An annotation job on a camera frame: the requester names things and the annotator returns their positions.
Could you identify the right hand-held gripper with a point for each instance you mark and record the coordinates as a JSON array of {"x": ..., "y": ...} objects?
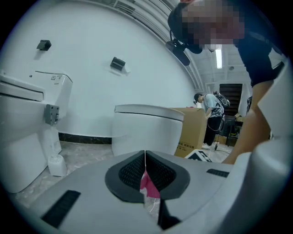
[{"x": 199, "y": 156}]

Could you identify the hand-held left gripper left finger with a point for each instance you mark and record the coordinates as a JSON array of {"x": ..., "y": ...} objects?
[{"x": 128, "y": 180}]

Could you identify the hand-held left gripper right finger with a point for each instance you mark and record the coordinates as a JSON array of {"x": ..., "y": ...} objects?
[{"x": 162, "y": 178}]

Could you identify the pink cloth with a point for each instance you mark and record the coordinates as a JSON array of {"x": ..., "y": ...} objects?
[{"x": 151, "y": 189}]

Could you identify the white oval flat-lid toilet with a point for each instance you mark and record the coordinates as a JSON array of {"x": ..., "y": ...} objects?
[{"x": 142, "y": 130}]

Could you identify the person's right forearm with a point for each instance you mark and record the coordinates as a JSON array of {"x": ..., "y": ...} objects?
[{"x": 247, "y": 128}]

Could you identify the white toilet with square tank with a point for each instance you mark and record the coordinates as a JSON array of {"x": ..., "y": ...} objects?
[{"x": 23, "y": 128}]

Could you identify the large cardboard box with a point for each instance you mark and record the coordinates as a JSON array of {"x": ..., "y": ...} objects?
[{"x": 192, "y": 132}]

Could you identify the black side table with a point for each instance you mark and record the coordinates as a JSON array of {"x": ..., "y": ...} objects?
[{"x": 233, "y": 128}]

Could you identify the dark staircase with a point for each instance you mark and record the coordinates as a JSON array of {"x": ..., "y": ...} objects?
[{"x": 231, "y": 98}]

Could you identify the round ceiling detector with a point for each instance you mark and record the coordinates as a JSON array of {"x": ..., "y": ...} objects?
[{"x": 231, "y": 68}]

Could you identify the long ceiling light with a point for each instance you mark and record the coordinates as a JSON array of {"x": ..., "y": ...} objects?
[{"x": 218, "y": 56}]

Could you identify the white paper sheet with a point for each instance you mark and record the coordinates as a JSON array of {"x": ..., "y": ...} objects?
[{"x": 123, "y": 71}]

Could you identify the person's black shirt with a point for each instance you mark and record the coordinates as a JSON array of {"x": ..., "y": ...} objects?
[{"x": 258, "y": 57}]

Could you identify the person's head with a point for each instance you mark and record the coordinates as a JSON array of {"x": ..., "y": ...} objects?
[{"x": 206, "y": 22}]

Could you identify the white ceiling air conditioner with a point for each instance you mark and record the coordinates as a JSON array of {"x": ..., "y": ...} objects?
[{"x": 124, "y": 5}]

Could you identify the grey metal bracket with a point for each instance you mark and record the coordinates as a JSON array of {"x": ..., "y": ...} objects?
[{"x": 52, "y": 114}]

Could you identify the black head-worn camera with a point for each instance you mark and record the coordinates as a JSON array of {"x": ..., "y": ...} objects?
[{"x": 178, "y": 51}]

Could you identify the black wall paper holder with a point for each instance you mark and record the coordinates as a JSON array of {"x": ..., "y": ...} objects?
[{"x": 117, "y": 62}]

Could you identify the small black wall holder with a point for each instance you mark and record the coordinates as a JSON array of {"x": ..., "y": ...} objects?
[{"x": 44, "y": 45}]

